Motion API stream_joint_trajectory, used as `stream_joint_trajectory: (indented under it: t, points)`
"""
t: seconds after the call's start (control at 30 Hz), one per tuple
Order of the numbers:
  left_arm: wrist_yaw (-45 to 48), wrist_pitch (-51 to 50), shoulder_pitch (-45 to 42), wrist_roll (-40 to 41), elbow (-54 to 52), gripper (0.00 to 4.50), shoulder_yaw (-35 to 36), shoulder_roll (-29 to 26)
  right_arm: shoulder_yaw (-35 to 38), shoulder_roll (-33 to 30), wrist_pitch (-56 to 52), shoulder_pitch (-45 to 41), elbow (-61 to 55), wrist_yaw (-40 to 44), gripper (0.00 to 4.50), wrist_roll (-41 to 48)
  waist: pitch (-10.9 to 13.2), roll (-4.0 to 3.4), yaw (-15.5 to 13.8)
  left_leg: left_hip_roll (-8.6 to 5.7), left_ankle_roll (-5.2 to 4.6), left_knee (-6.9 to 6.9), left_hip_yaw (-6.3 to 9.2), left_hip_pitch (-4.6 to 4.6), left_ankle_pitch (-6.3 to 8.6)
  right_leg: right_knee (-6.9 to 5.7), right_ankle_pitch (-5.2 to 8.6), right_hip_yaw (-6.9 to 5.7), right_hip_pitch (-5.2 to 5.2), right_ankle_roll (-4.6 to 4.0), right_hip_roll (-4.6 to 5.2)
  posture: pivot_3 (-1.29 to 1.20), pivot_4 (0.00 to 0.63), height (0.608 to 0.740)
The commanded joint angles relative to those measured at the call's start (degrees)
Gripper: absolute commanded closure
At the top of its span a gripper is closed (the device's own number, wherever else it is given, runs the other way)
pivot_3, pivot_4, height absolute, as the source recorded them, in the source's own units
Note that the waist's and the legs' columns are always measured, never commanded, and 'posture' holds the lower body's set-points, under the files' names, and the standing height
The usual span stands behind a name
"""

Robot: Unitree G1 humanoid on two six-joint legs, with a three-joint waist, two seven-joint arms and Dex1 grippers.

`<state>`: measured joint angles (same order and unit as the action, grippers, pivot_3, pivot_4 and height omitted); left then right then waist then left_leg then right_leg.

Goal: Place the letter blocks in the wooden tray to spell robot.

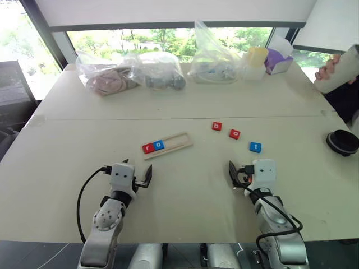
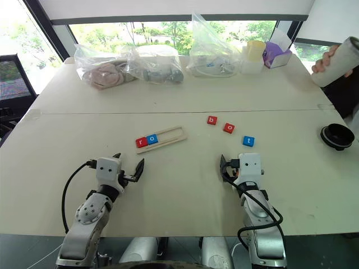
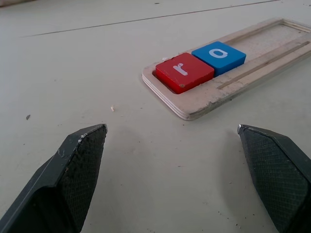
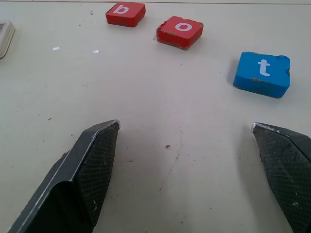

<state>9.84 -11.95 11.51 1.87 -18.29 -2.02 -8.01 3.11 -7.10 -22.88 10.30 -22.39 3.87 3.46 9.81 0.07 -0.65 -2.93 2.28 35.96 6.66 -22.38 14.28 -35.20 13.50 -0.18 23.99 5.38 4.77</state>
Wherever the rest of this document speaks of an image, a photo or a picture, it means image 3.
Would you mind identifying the wooden letter tray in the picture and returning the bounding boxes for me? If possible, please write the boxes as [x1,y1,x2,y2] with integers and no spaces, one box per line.
[141,18,311,121]

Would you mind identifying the blue letter tile o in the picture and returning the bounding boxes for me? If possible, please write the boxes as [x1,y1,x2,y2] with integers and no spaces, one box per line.
[191,41,247,78]

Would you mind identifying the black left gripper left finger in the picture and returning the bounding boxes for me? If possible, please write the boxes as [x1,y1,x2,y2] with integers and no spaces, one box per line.
[0,124,108,233]

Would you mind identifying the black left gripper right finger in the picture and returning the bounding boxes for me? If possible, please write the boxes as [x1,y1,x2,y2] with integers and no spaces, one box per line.
[237,124,311,233]

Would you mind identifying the red letter tile r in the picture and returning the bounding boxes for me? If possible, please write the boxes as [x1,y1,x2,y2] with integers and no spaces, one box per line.
[155,52,215,95]

